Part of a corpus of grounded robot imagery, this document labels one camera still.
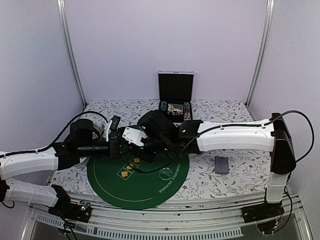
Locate left aluminium frame post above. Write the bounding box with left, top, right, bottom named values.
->
left=56, top=0, right=87, bottom=107

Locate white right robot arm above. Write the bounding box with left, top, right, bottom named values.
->
left=137, top=110, right=297, bottom=218

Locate short green chip row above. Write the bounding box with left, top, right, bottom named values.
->
left=159, top=101, right=168, bottom=112

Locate red dice row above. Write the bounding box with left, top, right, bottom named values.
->
left=167, top=111, right=183, bottom=117

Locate clear dealer button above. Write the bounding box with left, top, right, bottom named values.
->
left=158, top=167, right=173, bottom=181

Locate long mixed chip row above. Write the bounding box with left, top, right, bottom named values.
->
left=183, top=102, right=192, bottom=121

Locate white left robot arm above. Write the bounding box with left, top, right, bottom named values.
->
left=0, top=119, right=119, bottom=217

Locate front aluminium rail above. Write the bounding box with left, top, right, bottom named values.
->
left=22, top=194, right=313, bottom=240

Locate green round poker mat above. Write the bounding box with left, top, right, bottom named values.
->
left=87, top=141, right=190, bottom=210

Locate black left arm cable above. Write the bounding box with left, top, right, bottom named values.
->
left=0, top=111, right=110, bottom=158

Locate aluminium poker chip case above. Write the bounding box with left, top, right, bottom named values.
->
left=157, top=70, right=194, bottom=124

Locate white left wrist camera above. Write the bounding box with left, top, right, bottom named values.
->
left=103, top=115, right=121, bottom=142

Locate right aluminium frame post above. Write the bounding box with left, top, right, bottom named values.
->
left=245, top=0, right=275, bottom=108

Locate aluminium frame post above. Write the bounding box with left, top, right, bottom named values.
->
left=245, top=0, right=275, bottom=108
left=56, top=0, right=87, bottom=107

